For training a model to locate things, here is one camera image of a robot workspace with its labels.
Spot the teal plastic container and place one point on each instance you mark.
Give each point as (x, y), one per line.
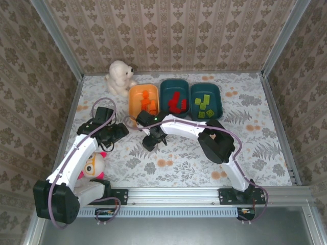
(166, 89)
(214, 97)

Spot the grey metal panel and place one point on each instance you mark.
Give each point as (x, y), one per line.
(178, 232)

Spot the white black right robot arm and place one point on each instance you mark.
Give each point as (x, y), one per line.
(178, 130)

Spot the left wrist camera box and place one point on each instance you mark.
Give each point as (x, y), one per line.
(105, 113)

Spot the white plush bear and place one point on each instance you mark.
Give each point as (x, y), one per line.
(118, 76)

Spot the aluminium frame side rail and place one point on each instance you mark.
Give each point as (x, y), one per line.
(281, 127)
(72, 114)

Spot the orange plastic container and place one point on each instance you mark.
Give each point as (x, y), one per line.
(135, 102)

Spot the green lego brick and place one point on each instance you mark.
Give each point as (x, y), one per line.
(201, 115)
(210, 113)
(197, 101)
(203, 106)
(206, 99)

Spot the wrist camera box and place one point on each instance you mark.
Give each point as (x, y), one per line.
(149, 143)
(105, 113)

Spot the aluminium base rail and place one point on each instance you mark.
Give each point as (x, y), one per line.
(173, 196)

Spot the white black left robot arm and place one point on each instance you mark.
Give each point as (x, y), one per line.
(85, 153)

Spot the orange lego brick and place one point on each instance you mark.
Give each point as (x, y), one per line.
(153, 107)
(145, 104)

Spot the floral tablecloth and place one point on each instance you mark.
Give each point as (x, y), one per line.
(191, 163)

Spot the small black electronics board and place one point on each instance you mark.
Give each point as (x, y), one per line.
(246, 213)
(106, 213)

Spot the red lego brick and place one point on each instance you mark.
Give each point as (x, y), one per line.
(184, 106)
(172, 106)
(176, 96)

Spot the red-orange lego brick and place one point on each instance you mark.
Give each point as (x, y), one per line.
(146, 95)

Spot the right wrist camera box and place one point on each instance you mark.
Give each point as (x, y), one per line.
(149, 143)

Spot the white pink plush toy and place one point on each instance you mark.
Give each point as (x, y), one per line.
(93, 166)

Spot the aluminium frame post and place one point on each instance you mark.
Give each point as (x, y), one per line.
(59, 38)
(284, 38)

